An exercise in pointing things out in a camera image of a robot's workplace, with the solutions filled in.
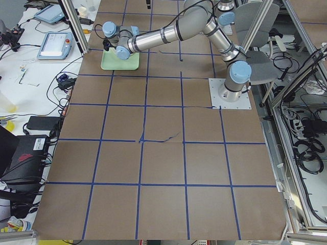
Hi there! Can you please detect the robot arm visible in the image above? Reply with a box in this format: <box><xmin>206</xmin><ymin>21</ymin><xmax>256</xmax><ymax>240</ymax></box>
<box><xmin>102</xmin><ymin>1</ymin><xmax>252</xmax><ymax>103</ymax></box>
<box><xmin>178</xmin><ymin>1</ymin><xmax>235</xmax><ymax>16</ymax></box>

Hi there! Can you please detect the light green tray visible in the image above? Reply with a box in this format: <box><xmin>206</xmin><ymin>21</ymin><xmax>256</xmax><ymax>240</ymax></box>
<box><xmin>101</xmin><ymin>48</ymin><xmax>139</xmax><ymax>70</ymax></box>

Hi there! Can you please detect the far teach pendant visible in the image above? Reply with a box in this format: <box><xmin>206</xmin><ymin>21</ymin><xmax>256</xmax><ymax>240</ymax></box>
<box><xmin>34</xmin><ymin>5</ymin><xmax>64</xmax><ymax>25</ymax></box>

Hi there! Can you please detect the teach pendant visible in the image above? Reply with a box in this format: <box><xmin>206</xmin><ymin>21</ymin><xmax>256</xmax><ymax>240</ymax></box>
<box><xmin>37</xmin><ymin>32</ymin><xmax>74</xmax><ymax>60</ymax></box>
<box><xmin>34</xmin><ymin>5</ymin><xmax>64</xmax><ymax>25</ymax></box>

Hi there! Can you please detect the near teach pendant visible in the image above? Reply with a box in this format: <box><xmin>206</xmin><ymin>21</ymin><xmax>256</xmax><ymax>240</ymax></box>
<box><xmin>37</xmin><ymin>32</ymin><xmax>74</xmax><ymax>60</ymax></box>

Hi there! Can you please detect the grey chair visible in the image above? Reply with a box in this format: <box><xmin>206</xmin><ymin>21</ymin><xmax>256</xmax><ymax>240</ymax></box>
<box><xmin>235</xmin><ymin>3</ymin><xmax>282</xmax><ymax>108</ymax></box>

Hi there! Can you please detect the black power brick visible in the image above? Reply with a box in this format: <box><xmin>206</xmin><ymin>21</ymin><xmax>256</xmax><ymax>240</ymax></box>
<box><xmin>23</xmin><ymin>116</ymin><xmax>59</xmax><ymax>135</ymax></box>

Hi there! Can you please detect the black computer box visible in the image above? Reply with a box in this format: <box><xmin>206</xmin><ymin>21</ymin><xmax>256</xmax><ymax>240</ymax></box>
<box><xmin>1</xmin><ymin>135</ymin><xmax>50</xmax><ymax>183</ymax></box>

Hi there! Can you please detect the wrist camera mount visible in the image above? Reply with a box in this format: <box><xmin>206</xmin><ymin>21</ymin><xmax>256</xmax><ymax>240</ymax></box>
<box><xmin>103</xmin><ymin>38</ymin><xmax>111</xmax><ymax>51</ymax></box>

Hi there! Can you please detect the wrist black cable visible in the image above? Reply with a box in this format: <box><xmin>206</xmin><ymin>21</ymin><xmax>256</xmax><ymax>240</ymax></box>
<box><xmin>93</xmin><ymin>23</ymin><xmax>108</xmax><ymax>41</ymax></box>

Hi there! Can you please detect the aluminium frame post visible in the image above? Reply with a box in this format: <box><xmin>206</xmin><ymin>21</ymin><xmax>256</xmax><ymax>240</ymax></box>
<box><xmin>58</xmin><ymin>0</ymin><xmax>89</xmax><ymax>54</ymax></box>

